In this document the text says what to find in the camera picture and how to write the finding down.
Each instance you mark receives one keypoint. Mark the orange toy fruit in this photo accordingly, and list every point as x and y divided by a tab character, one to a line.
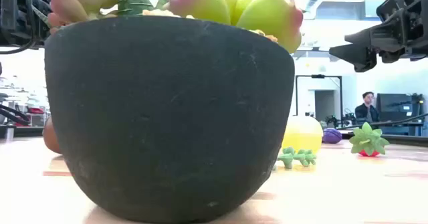
301	133

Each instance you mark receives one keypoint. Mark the small silver post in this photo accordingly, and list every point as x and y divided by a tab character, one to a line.
9	132

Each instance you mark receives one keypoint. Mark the yellow green succulent rosette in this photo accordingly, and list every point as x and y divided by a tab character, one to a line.
271	15

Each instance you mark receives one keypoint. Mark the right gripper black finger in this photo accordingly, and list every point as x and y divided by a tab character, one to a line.
362	36
357	57

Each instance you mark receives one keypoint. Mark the striped green spiky succulent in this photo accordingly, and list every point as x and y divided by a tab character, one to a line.
132	0

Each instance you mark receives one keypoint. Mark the red storage bin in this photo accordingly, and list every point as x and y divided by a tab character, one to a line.
35	110

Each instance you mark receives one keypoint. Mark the trailing green bead strand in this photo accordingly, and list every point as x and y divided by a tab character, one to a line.
287	157

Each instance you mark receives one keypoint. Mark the dark blue cabinet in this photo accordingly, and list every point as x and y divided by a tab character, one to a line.
394	107

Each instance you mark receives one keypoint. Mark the black background robot arm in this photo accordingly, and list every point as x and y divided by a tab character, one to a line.
341	119

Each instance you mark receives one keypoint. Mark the beige pot gravel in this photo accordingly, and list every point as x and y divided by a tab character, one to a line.
157	12

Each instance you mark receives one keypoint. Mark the red toy strawberry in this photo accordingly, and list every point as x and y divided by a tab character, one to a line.
368	140

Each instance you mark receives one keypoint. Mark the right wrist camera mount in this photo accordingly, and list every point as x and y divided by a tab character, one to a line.
401	3

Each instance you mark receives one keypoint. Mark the black round plant pot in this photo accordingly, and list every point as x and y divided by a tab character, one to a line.
167	117

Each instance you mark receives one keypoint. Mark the purple toy blackberry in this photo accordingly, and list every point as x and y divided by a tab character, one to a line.
332	136

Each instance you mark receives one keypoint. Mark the person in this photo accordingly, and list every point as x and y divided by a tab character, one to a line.
366	110

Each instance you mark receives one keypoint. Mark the brown toy kiwi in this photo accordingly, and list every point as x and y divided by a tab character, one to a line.
50	137

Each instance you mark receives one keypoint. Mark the black doorway frame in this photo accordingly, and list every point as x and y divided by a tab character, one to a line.
296	100

